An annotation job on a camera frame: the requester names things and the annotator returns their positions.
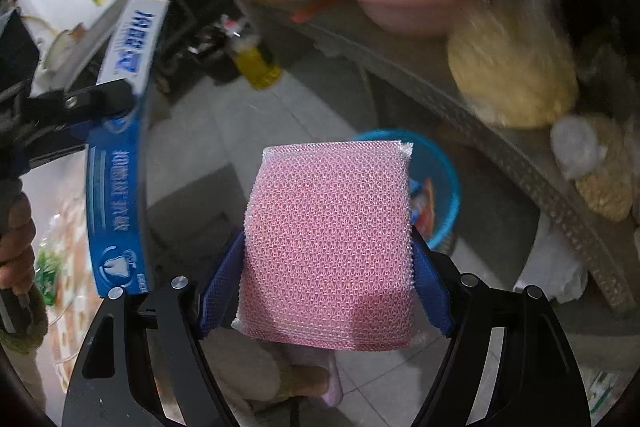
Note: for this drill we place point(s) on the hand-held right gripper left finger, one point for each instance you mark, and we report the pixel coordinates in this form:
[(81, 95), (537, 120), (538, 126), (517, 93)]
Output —
[(220, 292)]

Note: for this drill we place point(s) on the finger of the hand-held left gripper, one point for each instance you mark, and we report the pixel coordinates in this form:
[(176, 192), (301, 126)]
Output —
[(95, 102), (50, 147)]

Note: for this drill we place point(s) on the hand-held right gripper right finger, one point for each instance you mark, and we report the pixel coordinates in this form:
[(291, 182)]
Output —
[(432, 287)]

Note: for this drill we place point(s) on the blue white toothpaste box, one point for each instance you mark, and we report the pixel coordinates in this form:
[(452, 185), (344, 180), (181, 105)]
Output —
[(115, 207)]

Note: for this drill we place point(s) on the blue plastic basket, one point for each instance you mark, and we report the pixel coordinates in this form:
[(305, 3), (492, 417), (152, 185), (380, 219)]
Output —
[(445, 187)]

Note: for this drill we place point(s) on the pink mesh sponge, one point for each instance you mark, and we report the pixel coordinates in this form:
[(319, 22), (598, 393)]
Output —
[(325, 247)]

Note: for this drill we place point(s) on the person's left forearm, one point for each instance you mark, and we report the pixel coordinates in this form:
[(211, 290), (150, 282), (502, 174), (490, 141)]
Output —
[(25, 332)]

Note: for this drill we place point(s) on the person's left hand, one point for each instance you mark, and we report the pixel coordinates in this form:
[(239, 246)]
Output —
[(17, 247)]

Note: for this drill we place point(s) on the person's foot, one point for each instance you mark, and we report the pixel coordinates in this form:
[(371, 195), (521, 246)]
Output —
[(280, 382)]

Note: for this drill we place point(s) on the white plastic bag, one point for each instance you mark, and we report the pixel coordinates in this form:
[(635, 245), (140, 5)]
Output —
[(555, 272)]

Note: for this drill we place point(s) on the green packet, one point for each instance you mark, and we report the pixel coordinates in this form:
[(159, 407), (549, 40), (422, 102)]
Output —
[(50, 277)]

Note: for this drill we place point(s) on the dark bottle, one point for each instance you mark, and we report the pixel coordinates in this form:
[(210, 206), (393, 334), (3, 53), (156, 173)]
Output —
[(215, 52)]

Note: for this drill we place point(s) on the pink slipper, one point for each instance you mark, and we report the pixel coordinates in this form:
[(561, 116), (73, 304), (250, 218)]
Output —
[(325, 387)]

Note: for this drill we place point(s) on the yellow oil bottle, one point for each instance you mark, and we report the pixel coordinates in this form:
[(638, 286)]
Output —
[(257, 62)]

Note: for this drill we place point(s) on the green white carton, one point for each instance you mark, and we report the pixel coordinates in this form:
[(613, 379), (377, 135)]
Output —
[(602, 389)]

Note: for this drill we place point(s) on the beige grain bag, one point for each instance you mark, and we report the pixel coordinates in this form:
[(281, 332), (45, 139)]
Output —
[(607, 192)]

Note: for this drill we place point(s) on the small white bag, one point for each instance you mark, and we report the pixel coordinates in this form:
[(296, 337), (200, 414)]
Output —
[(577, 147)]

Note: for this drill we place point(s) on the grey perforated metal shelf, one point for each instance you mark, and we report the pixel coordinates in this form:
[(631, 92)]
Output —
[(400, 72)]

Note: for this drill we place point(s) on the yellow food in clear bag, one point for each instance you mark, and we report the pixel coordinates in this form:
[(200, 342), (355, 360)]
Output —
[(510, 72)]

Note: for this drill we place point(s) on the pink plastic basin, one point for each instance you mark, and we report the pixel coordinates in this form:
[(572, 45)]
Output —
[(415, 9)]

